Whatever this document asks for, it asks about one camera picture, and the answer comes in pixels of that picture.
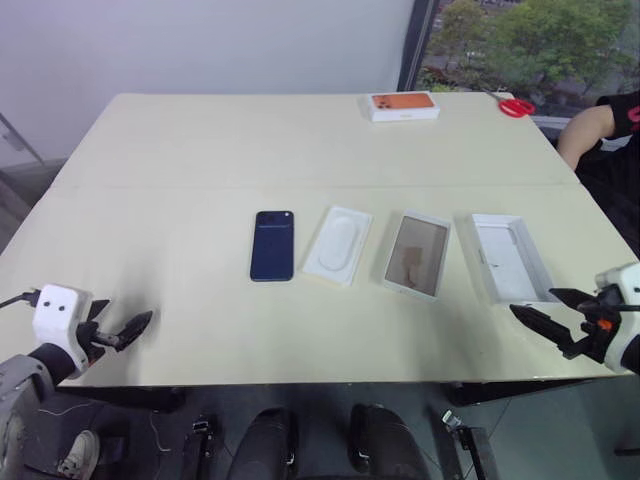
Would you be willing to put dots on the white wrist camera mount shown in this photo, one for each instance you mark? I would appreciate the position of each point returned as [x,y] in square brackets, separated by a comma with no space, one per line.
[57,312]
[622,280]

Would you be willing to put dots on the white phone box base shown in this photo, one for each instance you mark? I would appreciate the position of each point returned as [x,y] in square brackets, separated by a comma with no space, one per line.
[417,255]

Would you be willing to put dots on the white shoe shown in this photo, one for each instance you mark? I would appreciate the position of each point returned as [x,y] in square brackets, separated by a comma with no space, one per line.
[80,452]

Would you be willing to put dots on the dark blue smartphone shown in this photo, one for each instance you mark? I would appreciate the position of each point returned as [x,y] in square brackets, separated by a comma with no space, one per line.
[271,247]

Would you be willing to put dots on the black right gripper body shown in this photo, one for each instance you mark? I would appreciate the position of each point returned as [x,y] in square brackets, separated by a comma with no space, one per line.
[595,320]

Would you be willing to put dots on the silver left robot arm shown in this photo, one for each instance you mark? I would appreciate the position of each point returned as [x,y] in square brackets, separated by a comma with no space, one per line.
[20,395]

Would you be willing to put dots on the bystander black clothed body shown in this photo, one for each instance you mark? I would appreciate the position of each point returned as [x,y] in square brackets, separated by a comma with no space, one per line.
[615,190]

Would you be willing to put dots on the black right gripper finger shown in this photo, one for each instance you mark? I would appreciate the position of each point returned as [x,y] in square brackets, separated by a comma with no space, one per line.
[572,300]
[542,325]

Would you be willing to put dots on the dark rounded shape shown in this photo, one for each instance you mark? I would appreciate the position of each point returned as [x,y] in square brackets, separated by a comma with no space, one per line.
[270,445]
[385,445]

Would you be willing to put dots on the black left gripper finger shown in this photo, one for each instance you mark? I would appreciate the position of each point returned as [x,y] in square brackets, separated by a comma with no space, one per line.
[99,309]
[135,326]

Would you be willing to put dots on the white phone box lid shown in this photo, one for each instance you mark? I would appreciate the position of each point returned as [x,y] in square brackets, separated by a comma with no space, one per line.
[510,260]

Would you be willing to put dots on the black stand with silver clip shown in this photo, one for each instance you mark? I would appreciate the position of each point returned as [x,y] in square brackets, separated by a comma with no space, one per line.
[472,445]

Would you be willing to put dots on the dark window frame post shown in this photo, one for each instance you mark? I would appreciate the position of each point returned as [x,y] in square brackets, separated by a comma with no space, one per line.
[417,45]

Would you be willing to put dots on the black table frame beam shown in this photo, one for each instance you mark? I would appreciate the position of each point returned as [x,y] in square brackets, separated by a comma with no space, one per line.
[500,392]
[130,397]

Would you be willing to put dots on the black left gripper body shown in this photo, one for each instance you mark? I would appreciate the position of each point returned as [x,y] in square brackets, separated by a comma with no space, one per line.
[102,341]

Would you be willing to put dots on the white box with orange phone print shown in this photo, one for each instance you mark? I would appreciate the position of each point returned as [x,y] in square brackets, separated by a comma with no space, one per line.
[400,106]

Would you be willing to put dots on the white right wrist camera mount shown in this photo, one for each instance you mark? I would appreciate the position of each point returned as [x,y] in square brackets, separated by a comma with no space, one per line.
[622,280]

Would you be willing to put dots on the grey metal bracket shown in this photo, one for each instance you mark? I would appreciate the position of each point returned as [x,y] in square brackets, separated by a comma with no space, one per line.
[17,137]

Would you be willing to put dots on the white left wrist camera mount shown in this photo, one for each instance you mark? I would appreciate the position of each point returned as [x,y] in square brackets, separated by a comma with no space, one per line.
[57,312]

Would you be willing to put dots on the white moulded tray insert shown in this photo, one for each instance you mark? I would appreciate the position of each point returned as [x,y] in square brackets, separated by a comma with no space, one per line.
[337,245]

